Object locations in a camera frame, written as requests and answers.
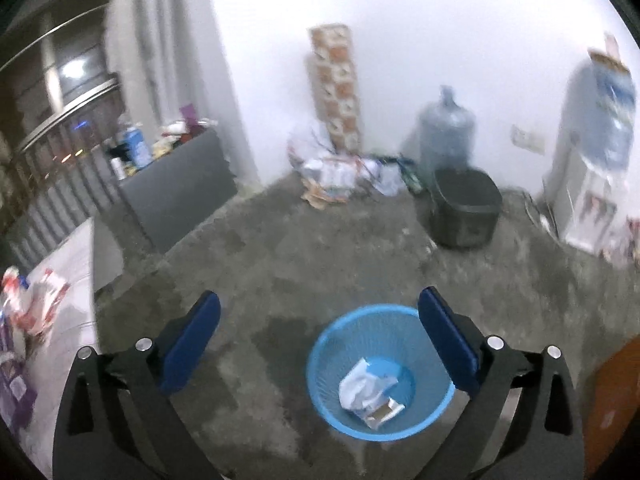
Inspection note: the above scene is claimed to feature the tall patterned cardboard box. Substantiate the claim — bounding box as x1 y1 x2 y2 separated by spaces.
309 24 361 154

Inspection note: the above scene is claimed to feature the crumpled white paper trash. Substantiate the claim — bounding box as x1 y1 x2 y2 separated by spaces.
338 359 398 412

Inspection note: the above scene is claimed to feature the blue canister on table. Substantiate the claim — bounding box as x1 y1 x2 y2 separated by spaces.
124 126 153 170

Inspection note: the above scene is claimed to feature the purple yellow noodle bag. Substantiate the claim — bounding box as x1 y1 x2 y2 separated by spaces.
1 314 37 434

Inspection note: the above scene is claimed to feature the white water dispenser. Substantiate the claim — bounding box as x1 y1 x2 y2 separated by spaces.
544 131 628 256

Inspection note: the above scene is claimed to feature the red white snack bag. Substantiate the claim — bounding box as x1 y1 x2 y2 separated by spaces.
1 266 70 337

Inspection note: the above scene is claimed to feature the grey side table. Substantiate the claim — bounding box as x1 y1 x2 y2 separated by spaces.
119 128 238 252

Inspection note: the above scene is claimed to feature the pile of papers on floor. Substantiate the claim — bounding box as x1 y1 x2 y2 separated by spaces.
286 122 424 210

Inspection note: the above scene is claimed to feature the orange wooden furniture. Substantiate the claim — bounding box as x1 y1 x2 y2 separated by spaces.
584 336 639 479

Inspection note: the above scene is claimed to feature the balcony metal railing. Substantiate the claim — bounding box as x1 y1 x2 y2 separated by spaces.
1 78 124 270

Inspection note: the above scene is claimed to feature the white wall socket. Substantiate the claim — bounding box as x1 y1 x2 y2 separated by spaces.
510 125 546 155

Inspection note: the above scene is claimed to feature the blue plastic trash basket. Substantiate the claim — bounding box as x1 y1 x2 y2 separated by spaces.
306 304 456 442

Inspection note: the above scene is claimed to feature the empty blue water jug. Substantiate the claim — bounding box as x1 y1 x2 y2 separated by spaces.
419 86 476 177

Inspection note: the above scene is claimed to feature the white curtain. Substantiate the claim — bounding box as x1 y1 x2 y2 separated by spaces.
105 0 262 194

